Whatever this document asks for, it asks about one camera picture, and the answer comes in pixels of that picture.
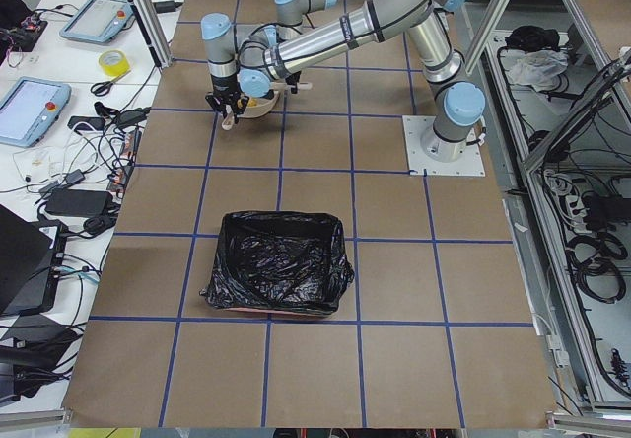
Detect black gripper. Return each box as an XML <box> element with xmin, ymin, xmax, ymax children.
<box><xmin>205</xmin><ymin>76</ymin><xmax>246</xmax><ymax>123</ymax></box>

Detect beige plastic dustpan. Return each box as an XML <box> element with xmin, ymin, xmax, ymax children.
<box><xmin>241</xmin><ymin>82</ymin><xmax>313</xmax><ymax>119</ymax></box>

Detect beige hand brush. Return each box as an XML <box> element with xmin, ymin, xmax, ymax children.
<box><xmin>221</xmin><ymin>112</ymin><xmax>237</xmax><ymax>131</ymax></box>

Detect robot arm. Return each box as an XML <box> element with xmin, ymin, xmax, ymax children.
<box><xmin>238</xmin><ymin>0</ymin><xmax>486</xmax><ymax>163</ymax></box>
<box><xmin>200</xmin><ymin>0</ymin><xmax>337</xmax><ymax>130</ymax></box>

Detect bin with black bag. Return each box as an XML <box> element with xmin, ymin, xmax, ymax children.
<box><xmin>200</xmin><ymin>211</ymin><xmax>354</xmax><ymax>317</ymax></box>

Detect yellow tape roll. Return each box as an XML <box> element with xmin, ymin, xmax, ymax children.
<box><xmin>98</xmin><ymin>49</ymin><xmax>131</xmax><ymax>77</ymax></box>

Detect black scissors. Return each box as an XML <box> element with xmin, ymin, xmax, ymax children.
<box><xmin>90</xmin><ymin>72</ymin><xmax>128</xmax><ymax>98</ymax></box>

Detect upper teach pendant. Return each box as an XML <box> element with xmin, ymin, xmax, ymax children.
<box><xmin>59</xmin><ymin>0</ymin><xmax>134</xmax><ymax>44</ymax></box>

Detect teach pendant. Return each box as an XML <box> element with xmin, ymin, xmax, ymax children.
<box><xmin>1</xmin><ymin>77</ymin><xmax>72</xmax><ymax>148</ymax></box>
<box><xmin>59</xmin><ymin>0</ymin><xmax>134</xmax><ymax>44</ymax></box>

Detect black power adapter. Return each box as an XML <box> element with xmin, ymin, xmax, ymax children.
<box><xmin>44</xmin><ymin>189</ymin><xmax>113</xmax><ymax>217</ymax></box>

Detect lower teach pendant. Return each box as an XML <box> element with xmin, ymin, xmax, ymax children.
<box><xmin>1</xmin><ymin>77</ymin><xmax>72</xmax><ymax>148</ymax></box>

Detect black laptop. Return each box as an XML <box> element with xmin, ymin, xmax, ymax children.
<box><xmin>1</xmin><ymin>207</ymin><xmax>67</xmax><ymax>317</ymax></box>

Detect black cloth bundle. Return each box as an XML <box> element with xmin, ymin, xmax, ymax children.
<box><xmin>505</xmin><ymin>26</ymin><xmax>560</xmax><ymax>52</ymax></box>

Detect white crumpled cloth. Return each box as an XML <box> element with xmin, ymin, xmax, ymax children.
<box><xmin>507</xmin><ymin>49</ymin><xmax>569</xmax><ymax>91</ymax></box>

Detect aluminium frame post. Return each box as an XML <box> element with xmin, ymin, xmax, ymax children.
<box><xmin>127</xmin><ymin>0</ymin><xmax>173</xmax><ymax>69</ymax></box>

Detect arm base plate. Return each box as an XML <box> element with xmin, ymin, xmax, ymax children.
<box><xmin>402</xmin><ymin>115</ymin><xmax>486</xmax><ymax>178</ymax></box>

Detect coiled black cables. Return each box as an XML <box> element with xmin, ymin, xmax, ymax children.
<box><xmin>564</xmin><ymin>233</ymin><xmax>628</xmax><ymax>305</ymax></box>

